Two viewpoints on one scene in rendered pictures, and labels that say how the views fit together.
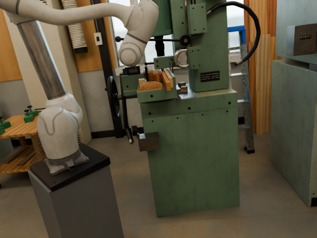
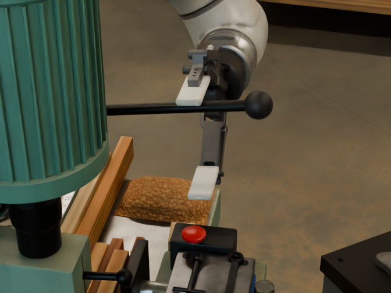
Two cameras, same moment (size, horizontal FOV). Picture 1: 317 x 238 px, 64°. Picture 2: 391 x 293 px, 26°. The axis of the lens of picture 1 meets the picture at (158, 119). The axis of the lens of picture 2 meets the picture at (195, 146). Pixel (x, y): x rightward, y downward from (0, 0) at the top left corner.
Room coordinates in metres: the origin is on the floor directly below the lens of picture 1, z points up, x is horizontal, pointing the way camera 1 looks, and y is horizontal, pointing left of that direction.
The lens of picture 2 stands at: (2.37, 0.26, 1.68)
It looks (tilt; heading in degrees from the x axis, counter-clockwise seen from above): 33 degrees down; 191
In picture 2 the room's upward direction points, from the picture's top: straight up
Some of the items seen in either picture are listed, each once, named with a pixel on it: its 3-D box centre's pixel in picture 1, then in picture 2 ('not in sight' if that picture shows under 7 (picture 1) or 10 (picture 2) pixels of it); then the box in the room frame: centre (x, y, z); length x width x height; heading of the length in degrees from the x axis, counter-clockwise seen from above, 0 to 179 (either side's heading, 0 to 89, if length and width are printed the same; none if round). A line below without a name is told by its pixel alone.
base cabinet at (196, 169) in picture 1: (188, 150); not in sight; (1.65, -0.19, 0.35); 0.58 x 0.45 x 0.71; 91
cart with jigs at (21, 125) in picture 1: (29, 142); not in sight; (2.34, 1.29, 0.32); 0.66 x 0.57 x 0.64; 177
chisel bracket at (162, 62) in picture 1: (164, 63); (28, 272); (1.64, -0.09, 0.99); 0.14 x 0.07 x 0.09; 91
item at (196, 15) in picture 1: (196, 19); not in sight; (1.50, -0.28, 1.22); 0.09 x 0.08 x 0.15; 91
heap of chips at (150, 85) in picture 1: (150, 85); (165, 193); (1.36, 0.02, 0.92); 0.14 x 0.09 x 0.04; 91
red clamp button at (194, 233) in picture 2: not in sight; (194, 233); (1.57, 0.10, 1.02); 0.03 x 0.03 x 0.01
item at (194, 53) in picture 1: (194, 57); not in sight; (1.49, -0.25, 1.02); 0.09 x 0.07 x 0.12; 1
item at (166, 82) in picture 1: (163, 76); (66, 282); (1.58, -0.07, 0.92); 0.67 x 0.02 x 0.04; 1
